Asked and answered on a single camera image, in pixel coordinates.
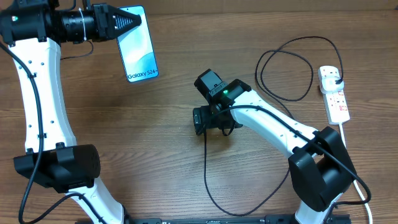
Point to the white charger plug adapter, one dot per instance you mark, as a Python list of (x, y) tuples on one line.
[(330, 85)]

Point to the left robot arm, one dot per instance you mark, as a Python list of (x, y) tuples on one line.
[(32, 33)]

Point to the white power strip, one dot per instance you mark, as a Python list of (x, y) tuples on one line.
[(335, 103)]

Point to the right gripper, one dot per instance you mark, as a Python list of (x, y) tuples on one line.
[(204, 117)]

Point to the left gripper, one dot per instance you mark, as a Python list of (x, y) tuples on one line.
[(104, 17)]

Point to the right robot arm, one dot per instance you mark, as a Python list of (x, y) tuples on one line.
[(320, 166)]

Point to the blue Galaxy smartphone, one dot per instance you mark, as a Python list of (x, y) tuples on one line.
[(136, 49)]

